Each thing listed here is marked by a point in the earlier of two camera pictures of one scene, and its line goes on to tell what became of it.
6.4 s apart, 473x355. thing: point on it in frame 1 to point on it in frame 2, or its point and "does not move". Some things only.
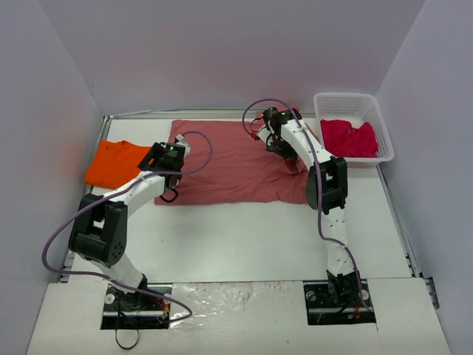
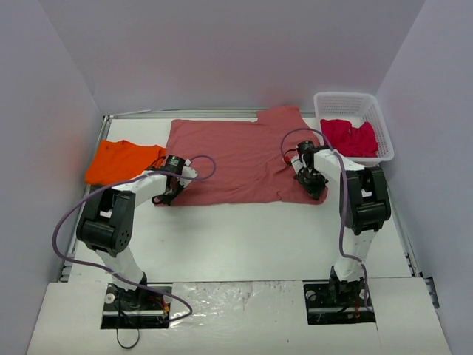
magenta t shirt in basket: (342, 140) does not move
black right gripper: (278, 146) to (311, 178)
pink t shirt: (224, 163) does not move
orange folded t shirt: (111, 163) does not move
